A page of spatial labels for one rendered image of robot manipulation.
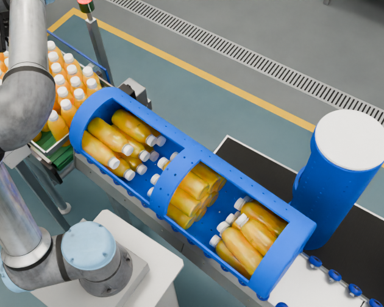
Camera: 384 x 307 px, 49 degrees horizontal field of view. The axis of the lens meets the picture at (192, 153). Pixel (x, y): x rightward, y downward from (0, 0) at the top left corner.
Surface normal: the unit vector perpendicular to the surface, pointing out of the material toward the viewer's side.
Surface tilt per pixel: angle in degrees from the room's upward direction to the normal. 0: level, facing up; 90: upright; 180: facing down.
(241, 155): 0
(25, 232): 76
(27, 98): 42
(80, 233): 7
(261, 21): 0
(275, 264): 34
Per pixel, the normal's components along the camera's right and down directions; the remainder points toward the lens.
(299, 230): 0.15, -0.69
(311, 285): -0.03, -0.52
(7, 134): 0.39, 0.50
